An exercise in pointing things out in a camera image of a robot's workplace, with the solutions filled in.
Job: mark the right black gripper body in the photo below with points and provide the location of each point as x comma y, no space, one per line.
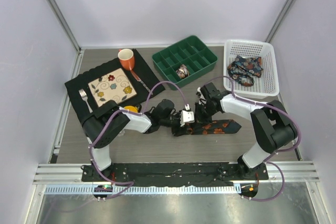
204,113

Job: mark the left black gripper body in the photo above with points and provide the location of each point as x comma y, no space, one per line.
174,122

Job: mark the black orange floral tie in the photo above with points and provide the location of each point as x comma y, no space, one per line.
215,127

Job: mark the green divided organizer tray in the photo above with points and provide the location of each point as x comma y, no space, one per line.
191,52

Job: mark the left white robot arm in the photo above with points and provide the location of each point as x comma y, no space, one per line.
102,126

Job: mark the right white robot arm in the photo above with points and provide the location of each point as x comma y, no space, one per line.
273,128

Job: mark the yellow plastic mug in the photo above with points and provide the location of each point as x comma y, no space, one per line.
135,109

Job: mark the rolled tie in tray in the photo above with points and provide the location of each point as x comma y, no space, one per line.
182,71

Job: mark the black cloth placemat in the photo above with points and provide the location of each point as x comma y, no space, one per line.
96,64

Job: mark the blue floral tie in basket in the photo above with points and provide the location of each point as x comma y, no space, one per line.
243,70

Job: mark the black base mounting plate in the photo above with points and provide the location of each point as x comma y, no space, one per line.
207,174

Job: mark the square floral ceramic plate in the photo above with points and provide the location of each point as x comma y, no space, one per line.
113,86

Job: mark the white plastic basket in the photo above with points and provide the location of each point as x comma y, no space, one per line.
265,86

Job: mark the orange ceramic mug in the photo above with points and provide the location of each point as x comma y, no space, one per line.
126,58

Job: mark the silver fork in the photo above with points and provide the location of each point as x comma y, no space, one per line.
84,97

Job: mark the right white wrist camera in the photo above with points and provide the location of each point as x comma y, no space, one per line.
201,99

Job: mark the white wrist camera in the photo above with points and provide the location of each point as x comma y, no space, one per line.
201,99
187,116

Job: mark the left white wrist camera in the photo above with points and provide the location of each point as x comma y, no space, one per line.
187,116

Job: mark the orange handled table knife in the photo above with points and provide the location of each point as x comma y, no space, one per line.
139,80

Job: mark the aluminium frame rail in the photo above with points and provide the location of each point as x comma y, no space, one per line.
294,171

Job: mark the white slotted cable duct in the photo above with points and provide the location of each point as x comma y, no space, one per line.
96,189

